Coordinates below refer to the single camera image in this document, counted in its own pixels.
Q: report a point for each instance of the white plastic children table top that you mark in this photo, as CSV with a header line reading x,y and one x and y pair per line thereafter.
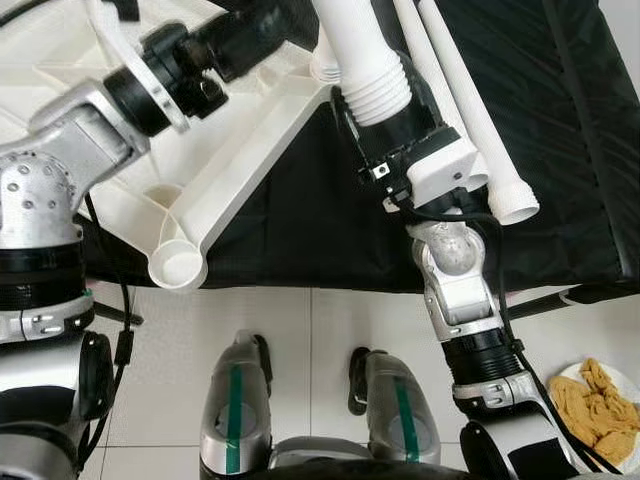
x,y
240,140

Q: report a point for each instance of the silver right robot leg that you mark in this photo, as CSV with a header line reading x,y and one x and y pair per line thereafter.
x,y
385,400

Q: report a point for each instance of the silver robot leg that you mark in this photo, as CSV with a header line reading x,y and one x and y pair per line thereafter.
x,y
385,400
215,425

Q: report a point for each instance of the black cloth table cover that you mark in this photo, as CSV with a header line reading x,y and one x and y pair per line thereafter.
x,y
560,120

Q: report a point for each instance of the silver left robot leg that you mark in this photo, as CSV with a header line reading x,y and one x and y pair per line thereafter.
x,y
215,425

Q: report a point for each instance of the black robot waist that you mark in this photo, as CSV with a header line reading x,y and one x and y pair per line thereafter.
x,y
360,472

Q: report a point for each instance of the white round plate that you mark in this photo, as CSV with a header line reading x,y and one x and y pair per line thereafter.
x,y
562,378

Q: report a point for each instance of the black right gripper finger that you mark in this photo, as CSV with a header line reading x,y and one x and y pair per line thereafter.
x,y
348,130
422,95

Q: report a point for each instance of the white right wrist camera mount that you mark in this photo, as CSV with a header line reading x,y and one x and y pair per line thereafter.
x,y
445,170

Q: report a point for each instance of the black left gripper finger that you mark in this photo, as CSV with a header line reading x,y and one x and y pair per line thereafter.
x,y
270,40

